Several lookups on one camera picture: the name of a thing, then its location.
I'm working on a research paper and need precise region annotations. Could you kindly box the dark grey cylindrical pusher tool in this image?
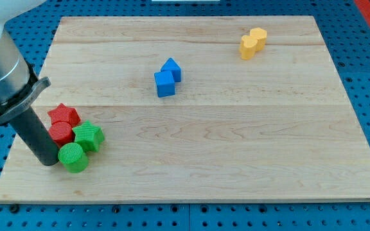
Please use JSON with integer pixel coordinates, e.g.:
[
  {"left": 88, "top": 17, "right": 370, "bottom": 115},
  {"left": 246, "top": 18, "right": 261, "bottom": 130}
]
[{"left": 10, "top": 107, "right": 59, "bottom": 166}]

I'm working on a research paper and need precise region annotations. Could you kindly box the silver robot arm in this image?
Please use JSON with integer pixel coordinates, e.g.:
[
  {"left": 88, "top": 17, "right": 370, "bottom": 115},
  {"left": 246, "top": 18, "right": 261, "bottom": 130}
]
[{"left": 0, "top": 0, "right": 51, "bottom": 124}]

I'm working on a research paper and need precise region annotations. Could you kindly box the light wooden board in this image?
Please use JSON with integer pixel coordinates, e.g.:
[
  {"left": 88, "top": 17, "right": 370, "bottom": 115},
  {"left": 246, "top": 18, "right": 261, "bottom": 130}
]
[{"left": 0, "top": 16, "right": 370, "bottom": 205}]

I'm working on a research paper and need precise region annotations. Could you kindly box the blue cube block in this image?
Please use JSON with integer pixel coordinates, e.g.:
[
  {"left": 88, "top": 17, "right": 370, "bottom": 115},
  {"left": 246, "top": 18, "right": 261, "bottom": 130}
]
[{"left": 154, "top": 71, "right": 175, "bottom": 98}]

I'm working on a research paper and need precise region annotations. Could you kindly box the blue triangle block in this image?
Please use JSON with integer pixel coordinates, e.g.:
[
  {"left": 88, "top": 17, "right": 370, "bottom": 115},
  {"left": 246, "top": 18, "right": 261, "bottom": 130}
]
[{"left": 161, "top": 58, "right": 182, "bottom": 82}]

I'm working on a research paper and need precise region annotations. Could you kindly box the yellow heart block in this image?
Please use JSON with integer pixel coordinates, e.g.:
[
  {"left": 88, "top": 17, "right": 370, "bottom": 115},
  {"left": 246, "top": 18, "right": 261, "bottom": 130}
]
[{"left": 239, "top": 35, "right": 258, "bottom": 60}]

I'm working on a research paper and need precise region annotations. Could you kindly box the green star block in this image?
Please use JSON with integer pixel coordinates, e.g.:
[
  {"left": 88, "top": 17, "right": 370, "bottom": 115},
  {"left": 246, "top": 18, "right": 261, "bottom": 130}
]
[{"left": 72, "top": 120, "right": 105, "bottom": 152}]

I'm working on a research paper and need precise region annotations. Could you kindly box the yellow hexagon block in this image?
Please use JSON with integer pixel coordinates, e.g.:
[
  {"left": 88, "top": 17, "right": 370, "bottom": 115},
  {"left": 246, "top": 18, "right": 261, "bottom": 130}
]
[{"left": 250, "top": 28, "right": 267, "bottom": 51}]

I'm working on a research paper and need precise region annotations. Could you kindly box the green cylinder block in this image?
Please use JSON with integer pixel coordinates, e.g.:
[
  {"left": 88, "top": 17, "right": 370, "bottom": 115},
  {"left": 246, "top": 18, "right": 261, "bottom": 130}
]
[{"left": 58, "top": 142, "right": 89, "bottom": 173}]

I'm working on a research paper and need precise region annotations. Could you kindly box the red star block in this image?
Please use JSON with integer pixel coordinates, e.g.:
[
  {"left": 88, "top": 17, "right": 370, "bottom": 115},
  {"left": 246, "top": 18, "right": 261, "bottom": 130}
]
[{"left": 47, "top": 103, "right": 81, "bottom": 127}]

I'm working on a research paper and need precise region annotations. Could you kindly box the red cylinder block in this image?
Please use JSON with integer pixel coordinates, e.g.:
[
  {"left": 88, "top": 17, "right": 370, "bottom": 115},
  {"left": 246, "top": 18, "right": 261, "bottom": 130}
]
[{"left": 48, "top": 122, "right": 75, "bottom": 147}]

